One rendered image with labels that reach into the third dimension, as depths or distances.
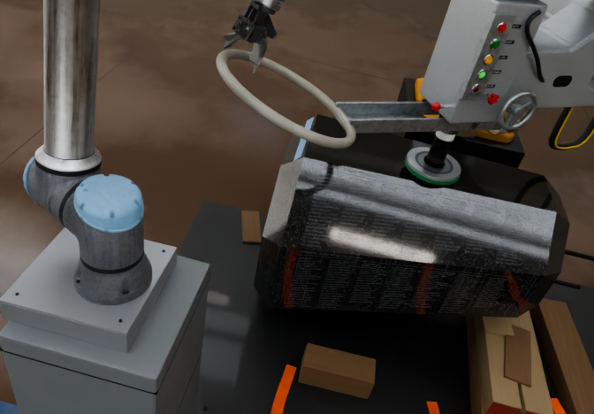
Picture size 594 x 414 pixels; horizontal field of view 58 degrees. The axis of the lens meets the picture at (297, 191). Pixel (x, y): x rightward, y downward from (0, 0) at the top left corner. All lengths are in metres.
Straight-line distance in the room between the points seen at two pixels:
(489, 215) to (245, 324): 1.17
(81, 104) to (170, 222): 1.75
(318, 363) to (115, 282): 1.17
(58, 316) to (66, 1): 0.70
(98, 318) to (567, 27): 1.76
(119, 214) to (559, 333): 2.27
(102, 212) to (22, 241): 1.72
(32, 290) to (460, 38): 1.44
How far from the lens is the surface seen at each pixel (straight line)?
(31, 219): 3.06
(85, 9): 1.24
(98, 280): 1.37
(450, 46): 1.90
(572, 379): 2.81
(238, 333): 2.49
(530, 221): 2.23
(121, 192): 1.29
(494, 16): 1.74
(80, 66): 1.27
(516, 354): 2.56
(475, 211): 2.15
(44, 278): 1.49
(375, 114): 1.91
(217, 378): 2.35
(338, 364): 2.33
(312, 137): 1.47
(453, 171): 2.13
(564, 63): 2.08
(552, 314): 3.04
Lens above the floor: 2.00
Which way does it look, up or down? 37 degrees down
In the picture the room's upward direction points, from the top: 12 degrees clockwise
